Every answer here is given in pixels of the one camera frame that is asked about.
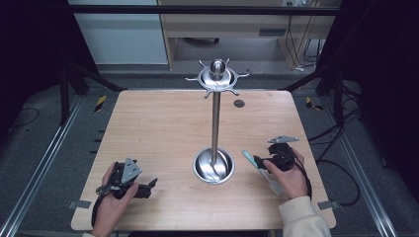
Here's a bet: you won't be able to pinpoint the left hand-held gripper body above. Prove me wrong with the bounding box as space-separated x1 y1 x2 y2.
95 157 148 200

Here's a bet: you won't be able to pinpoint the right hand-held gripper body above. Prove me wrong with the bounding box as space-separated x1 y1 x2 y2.
263 134 300 173

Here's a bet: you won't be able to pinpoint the person's right hand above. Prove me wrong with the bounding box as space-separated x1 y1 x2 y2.
263 147 309 200

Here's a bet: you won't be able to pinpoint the person's left hand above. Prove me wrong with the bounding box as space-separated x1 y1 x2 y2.
91 161 140 237

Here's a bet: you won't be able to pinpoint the steel utensil rack stand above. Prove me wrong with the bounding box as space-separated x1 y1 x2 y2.
185 57 251 186

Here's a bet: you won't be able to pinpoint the yellow black striped tape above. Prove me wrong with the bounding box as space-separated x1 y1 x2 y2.
94 95 109 113
304 96 324 112

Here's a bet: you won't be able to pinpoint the black metal stand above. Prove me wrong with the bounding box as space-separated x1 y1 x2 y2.
282 60 348 128
58 60 128 126

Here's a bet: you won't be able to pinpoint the white cabinet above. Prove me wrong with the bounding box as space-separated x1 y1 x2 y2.
67 0 169 66

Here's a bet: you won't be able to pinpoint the light wooden desk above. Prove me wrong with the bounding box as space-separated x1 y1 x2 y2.
157 0 341 71

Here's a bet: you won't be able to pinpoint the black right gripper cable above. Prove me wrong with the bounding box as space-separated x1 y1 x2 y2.
280 149 313 200

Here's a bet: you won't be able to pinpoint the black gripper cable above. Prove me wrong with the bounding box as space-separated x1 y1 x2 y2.
91 192 111 229
280 149 313 200

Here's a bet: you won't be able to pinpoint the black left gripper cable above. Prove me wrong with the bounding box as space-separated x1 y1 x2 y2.
91 192 111 229

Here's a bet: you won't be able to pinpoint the grey metal table bracket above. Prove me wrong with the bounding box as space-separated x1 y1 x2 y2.
67 199 92 210
316 199 342 211

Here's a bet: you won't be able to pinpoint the aluminium floor rail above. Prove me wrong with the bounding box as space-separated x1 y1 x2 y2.
0 95 84 237
320 95 399 237

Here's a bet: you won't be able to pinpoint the black looped floor cable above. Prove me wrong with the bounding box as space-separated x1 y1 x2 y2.
315 159 362 207

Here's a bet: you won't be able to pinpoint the black hanging desk cables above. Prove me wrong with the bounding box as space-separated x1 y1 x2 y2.
284 14 326 72

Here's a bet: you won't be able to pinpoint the thin black floor cable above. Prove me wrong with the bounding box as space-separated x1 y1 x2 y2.
9 107 41 130

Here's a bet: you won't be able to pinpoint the black horizontal frame bar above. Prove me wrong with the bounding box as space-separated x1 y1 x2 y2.
67 4 341 17

